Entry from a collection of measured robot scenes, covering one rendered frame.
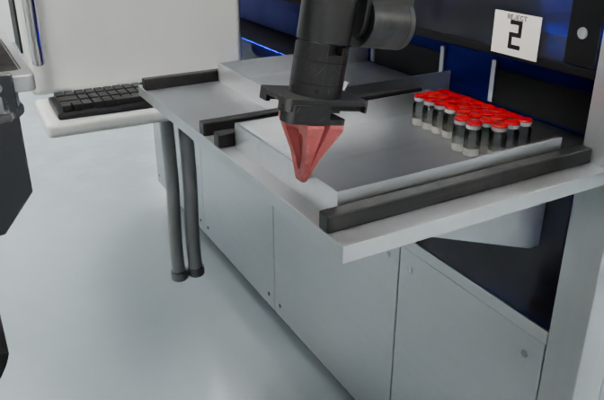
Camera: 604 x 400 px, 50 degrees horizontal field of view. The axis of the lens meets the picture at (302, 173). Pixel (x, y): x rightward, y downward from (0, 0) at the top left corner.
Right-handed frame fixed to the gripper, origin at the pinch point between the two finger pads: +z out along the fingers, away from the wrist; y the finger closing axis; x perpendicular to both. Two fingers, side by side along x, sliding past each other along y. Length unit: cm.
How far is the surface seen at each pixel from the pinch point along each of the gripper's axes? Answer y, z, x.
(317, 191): 0.7, 1.2, -2.5
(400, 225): 6.4, 2.2, -10.4
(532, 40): 35.8, -16.8, 3.2
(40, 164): 18, 90, 263
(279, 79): 23, -1, 48
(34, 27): -15, -2, 83
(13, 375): -15, 95, 104
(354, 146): 14.9, 0.6, 10.9
